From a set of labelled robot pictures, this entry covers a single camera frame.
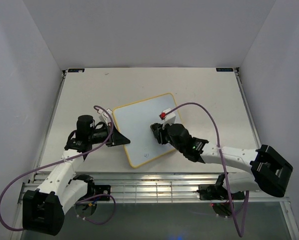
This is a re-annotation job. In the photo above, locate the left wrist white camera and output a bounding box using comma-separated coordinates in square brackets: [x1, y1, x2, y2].
[98, 108, 113, 125]

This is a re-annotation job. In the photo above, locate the purple cable under table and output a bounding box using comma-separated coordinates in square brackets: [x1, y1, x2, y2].
[74, 193, 118, 225]

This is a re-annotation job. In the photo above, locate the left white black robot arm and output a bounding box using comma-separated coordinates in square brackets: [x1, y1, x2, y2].
[22, 112, 131, 236]

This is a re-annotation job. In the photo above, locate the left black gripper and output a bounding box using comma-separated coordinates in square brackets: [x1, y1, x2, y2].
[89, 122, 131, 147]

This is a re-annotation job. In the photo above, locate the yellow framed whiteboard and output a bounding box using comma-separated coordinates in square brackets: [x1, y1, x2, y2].
[112, 92, 177, 168]

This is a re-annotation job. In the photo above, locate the blue corner label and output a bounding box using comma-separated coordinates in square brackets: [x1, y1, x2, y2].
[216, 67, 234, 72]
[67, 68, 85, 73]

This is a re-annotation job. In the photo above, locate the aluminium rail frame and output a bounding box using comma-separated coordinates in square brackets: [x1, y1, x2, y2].
[18, 172, 290, 205]

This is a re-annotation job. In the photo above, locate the right blue corner label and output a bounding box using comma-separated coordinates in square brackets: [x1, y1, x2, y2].
[216, 67, 234, 72]

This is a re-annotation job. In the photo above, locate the left blue corner label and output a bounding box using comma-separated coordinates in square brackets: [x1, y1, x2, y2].
[67, 68, 85, 73]

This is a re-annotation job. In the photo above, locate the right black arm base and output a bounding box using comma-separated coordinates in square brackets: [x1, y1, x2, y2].
[196, 183, 245, 201]

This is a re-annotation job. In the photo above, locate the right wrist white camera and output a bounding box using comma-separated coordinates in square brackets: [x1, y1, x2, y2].
[159, 108, 176, 129]

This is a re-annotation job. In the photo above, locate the wrist white camera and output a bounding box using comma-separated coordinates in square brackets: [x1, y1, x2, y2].
[159, 108, 176, 129]
[98, 108, 113, 125]

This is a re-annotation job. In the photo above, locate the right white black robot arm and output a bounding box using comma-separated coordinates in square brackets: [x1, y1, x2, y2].
[150, 123, 293, 201]

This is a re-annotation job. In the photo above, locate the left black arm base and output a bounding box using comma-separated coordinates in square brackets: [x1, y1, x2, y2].
[91, 185, 111, 202]

